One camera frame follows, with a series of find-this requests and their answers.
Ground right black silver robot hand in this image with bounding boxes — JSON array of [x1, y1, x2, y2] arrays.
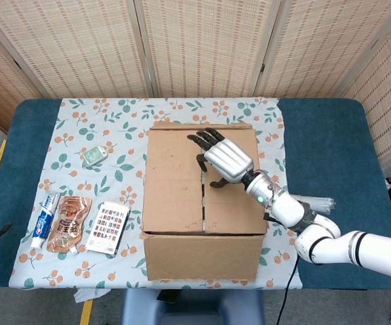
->
[[187, 127, 255, 188]]

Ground large cardboard box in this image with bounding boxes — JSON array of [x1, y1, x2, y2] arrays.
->
[[140, 121, 270, 282]]

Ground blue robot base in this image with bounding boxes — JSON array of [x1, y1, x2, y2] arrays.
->
[[119, 288, 266, 325]]

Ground white patterned card pack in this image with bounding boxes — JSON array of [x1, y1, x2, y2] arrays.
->
[[85, 201, 131, 255]]

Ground white blue toothpaste tube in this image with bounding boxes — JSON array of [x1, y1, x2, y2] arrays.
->
[[30, 192, 62, 248]]

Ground brown foil snack pouch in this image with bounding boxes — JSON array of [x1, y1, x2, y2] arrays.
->
[[45, 195, 93, 255]]

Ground bundle of clear straws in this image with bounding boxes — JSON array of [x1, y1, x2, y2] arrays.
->
[[291, 193, 335, 216]]

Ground small green card pack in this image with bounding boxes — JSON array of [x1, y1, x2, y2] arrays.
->
[[81, 146, 108, 167]]

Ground bamboo folding screen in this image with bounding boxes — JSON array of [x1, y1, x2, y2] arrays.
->
[[0, 0, 391, 160]]

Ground floral print tablecloth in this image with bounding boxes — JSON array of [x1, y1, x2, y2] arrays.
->
[[8, 97, 304, 290]]

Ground black cable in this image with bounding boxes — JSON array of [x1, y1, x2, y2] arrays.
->
[[276, 255, 300, 325]]

